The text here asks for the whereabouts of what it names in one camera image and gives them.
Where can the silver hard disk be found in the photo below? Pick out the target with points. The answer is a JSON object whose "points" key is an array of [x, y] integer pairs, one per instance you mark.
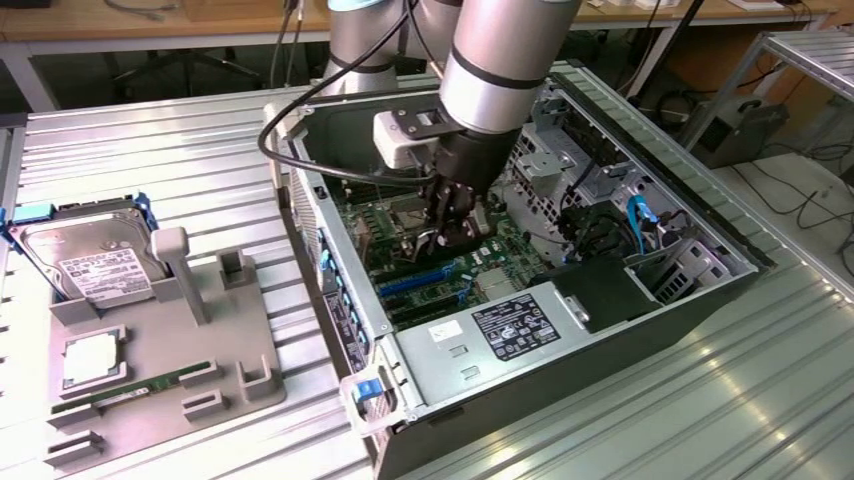
{"points": [[87, 260]]}

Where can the silver chipset heatsink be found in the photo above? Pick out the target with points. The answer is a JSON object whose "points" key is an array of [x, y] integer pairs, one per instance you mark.
{"points": [[502, 284]]}

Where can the blue disk carrier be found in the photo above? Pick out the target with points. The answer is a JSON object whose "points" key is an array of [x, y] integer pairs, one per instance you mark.
{"points": [[34, 216]]}

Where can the open black PC case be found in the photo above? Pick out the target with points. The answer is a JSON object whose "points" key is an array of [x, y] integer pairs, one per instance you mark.
{"points": [[601, 360]]}

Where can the green motherboard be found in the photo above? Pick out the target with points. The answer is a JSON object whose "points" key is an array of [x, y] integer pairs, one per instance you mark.
{"points": [[507, 245]]}

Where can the silver drive cage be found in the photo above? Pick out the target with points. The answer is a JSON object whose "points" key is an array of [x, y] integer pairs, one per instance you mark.
{"points": [[541, 165]]}

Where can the blue case latch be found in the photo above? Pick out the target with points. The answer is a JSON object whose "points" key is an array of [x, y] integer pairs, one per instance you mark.
{"points": [[369, 390]]}

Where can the silver CPU chip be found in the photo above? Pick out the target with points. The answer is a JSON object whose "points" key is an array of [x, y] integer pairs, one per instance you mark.
{"points": [[94, 361]]}

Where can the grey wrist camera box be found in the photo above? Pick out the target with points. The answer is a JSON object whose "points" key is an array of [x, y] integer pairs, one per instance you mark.
{"points": [[394, 145]]}

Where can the blue expansion slot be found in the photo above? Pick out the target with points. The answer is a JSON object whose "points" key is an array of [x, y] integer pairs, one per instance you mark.
{"points": [[410, 282]]}

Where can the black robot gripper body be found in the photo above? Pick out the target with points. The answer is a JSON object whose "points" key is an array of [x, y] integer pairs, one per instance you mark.
{"points": [[474, 160]]}

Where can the green RAM stick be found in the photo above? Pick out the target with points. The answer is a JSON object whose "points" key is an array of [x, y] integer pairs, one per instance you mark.
{"points": [[147, 386]]}

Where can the black expansion slot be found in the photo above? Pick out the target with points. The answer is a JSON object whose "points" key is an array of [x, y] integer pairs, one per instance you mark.
{"points": [[427, 307]]}

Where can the metal slat table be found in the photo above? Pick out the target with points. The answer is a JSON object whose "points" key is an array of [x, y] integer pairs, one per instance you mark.
{"points": [[808, 55]]}

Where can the grey power supply unit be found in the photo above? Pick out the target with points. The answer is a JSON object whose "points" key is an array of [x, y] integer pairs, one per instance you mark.
{"points": [[441, 360]]}

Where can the wooden desk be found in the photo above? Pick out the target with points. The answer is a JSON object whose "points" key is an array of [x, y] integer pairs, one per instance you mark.
{"points": [[200, 25]]}

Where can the grey parts rack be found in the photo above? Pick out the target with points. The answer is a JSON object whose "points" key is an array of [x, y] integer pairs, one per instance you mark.
{"points": [[174, 350]]}

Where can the CPU socket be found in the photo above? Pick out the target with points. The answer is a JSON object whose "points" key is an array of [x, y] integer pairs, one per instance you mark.
{"points": [[403, 212]]}

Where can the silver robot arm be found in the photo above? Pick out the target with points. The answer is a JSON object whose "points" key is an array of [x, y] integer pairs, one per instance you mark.
{"points": [[494, 65]]}

